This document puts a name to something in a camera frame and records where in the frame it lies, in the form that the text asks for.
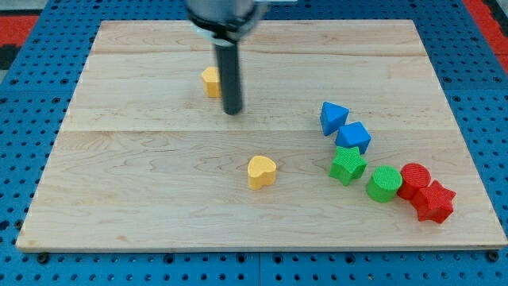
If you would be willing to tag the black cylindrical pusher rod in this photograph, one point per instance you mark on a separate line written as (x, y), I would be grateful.
(228, 65)

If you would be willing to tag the yellow heart block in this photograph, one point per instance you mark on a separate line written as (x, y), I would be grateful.
(261, 171)

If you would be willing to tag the yellow block behind rod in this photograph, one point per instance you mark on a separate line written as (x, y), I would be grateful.
(211, 82)

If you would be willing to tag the blue triangle block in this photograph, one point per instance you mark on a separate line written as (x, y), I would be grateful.
(332, 117)

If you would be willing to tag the light wooden board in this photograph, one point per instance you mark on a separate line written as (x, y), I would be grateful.
(145, 162)

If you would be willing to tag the blue cube block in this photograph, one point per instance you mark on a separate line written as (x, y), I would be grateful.
(353, 135)

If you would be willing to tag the green star block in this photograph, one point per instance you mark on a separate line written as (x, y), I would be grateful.
(347, 165)

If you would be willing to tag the green cylinder block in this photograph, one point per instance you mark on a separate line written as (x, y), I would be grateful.
(384, 183)

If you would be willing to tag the red cylinder block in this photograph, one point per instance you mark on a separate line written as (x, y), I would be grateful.
(414, 177)

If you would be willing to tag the red star block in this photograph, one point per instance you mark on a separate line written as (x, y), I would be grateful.
(433, 203)

